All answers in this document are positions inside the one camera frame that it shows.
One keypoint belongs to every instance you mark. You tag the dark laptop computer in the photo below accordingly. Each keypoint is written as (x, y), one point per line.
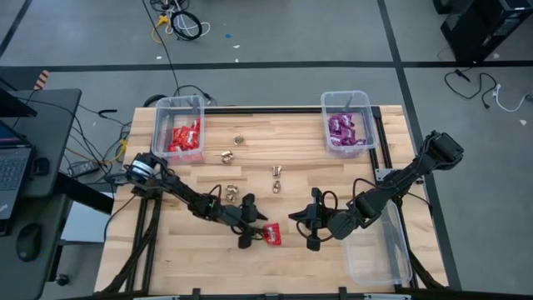
(12, 166)

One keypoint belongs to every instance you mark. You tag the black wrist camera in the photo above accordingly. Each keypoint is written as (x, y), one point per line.
(245, 242)
(313, 243)

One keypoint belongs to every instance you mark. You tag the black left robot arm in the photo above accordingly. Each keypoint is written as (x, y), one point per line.
(175, 187)

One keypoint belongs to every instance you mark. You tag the small black desk device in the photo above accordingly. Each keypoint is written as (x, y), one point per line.
(41, 166)

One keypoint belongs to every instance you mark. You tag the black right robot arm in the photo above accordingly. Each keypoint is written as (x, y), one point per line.
(399, 175)

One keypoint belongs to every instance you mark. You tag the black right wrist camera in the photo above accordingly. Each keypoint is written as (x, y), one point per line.
(313, 243)

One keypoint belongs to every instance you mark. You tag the black power adapter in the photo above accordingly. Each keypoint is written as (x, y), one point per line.
(83, 168)

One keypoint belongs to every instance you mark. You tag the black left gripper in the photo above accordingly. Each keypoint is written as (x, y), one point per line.
(237, 216)

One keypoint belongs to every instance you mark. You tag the black computer mouse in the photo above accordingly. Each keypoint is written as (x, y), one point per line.
(29, 241)

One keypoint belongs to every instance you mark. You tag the dark grey desk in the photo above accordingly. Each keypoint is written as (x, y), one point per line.
(58, 108)

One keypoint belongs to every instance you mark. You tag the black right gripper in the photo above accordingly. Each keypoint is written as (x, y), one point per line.
(320, 216)

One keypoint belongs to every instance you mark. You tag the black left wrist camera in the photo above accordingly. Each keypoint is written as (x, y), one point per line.
(245, 242)

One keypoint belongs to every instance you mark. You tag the black computer tower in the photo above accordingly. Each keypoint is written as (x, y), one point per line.
(483, 29)

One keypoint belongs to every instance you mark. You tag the black monitor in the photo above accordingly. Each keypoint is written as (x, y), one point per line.
(12, 108)

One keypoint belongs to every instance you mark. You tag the orange black striped object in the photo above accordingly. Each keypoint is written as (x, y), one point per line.
(41, 79)

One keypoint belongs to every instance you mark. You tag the large clear plastic bin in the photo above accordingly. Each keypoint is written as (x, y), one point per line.
(375, 262)

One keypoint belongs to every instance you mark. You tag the purple Skittles candy pack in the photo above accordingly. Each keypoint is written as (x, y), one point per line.
(335, 141)
(359, 142)
(350, 134)
(335, 124)
(346, 121)

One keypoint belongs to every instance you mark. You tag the small clear plastic bin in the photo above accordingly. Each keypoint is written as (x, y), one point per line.
(347, 104)
(183, 104)

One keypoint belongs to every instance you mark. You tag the black caster wheel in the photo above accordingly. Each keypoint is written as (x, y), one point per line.
(62, 279)

